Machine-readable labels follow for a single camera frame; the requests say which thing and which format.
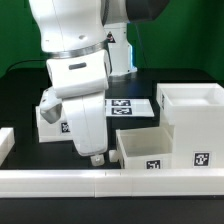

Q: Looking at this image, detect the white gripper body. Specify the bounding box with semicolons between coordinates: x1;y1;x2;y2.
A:
62;92;108;156

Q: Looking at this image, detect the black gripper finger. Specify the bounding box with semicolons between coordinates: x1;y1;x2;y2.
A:
91;155;104;166

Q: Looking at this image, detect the white drawer box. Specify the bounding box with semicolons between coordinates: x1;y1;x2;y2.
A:
36;105;72;143
109;127;173;169

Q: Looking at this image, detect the white front drawer box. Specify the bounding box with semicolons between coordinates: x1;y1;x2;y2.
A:
109;127;173;169

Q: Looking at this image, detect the white drawer cabinet frame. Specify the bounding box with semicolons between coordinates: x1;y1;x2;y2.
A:
156;83;224;169

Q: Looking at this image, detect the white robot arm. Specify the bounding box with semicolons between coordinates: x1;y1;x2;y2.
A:
29;0;170;166

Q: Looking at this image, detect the white left barrier block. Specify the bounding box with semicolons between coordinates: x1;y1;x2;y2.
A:
0;128;15;166

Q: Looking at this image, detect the white front barrier wall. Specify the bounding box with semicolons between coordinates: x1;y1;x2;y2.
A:
0;169;224;198

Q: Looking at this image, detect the white marker base plate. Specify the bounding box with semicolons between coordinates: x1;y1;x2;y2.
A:
105;99;154;117

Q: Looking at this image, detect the black cable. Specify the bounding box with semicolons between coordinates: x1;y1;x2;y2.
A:
5;59;48;74

